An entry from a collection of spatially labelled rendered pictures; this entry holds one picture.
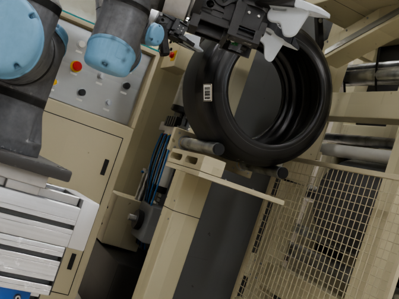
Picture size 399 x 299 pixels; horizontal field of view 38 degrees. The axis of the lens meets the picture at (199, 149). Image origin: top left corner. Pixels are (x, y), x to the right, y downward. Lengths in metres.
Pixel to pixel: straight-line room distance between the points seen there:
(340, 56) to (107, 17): 1.75
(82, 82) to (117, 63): 1.76
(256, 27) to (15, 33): 0.36
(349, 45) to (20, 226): 1.74
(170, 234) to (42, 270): 1.40
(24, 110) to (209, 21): 0.35
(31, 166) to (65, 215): 0.13
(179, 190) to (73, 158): 0.51
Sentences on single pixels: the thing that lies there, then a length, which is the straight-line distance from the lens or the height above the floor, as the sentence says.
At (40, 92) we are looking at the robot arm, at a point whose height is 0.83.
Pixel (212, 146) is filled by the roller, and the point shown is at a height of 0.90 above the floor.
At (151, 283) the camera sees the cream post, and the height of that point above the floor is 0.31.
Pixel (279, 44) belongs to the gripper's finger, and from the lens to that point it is 1.01.
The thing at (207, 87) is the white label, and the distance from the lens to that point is 2.03.
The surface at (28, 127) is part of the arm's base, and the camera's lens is 1.01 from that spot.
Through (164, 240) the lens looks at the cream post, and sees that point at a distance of 2.41.
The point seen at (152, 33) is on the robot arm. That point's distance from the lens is 1.89.
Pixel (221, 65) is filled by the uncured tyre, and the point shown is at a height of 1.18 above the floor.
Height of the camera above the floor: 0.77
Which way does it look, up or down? 3 degrees up
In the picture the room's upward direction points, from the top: 19 degrees clockwise
